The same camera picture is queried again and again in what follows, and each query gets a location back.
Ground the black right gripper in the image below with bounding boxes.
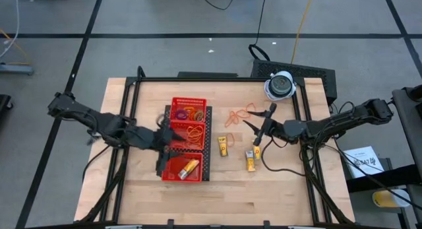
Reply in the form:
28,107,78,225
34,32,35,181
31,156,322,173
243,102,284,146

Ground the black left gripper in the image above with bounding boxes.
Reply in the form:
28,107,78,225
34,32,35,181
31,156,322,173
144,115,185,176

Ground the yellow snack packet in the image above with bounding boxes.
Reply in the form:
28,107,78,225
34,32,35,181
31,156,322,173
217,136,229,158

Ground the black perforated metal shelf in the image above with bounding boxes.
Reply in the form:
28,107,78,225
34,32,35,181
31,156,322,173
156,105,214,183

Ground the white cylindrical cup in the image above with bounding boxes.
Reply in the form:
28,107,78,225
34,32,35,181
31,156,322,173
267,70,296,98

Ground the black perforated computer case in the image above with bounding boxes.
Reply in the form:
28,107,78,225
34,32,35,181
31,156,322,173
251,59,338,106

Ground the white paper sheet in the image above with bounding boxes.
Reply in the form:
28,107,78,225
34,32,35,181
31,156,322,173
342,145,385,180

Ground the black side cart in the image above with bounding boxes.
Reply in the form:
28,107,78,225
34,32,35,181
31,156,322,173
342,84,422,229

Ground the yellow white roll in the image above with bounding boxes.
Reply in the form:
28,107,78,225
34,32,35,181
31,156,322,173
372,188,411,209

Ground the black equipment foot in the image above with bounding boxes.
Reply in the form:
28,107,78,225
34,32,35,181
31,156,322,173
0,94,14,121

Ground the grey floor stand base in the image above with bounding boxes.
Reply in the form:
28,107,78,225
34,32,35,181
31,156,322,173
0,63,36,77

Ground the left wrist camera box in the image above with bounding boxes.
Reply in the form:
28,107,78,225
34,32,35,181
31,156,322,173
127,126,154,149

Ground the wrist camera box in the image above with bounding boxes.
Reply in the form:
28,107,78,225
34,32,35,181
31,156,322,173
283,119,307,141
127,126,154,149

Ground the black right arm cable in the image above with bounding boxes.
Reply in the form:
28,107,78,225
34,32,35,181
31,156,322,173
260,138,309,176

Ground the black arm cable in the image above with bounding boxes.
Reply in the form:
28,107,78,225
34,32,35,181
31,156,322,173
260,138,309,176
81,143,115,183

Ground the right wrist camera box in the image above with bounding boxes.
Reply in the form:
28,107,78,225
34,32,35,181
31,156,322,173
283,119,307,141

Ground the black aluminium rig frame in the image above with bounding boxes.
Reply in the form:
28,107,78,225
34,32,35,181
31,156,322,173
74,65,357,229

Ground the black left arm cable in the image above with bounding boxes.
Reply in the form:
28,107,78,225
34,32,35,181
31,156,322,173
81,143,115,183

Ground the black hanging cable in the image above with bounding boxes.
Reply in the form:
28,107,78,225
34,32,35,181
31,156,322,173
247,0,270,61

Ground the yellow hanging cable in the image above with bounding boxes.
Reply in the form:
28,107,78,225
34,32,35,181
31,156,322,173
289,0,317,64

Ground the black floor cable bundle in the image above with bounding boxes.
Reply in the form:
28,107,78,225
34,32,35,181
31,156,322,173
183,0,239,11

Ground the orange floor cable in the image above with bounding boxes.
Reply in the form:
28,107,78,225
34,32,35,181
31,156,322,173
0,28,32,65

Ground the white floor cable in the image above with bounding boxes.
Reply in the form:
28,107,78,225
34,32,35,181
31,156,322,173
0,0,20,58

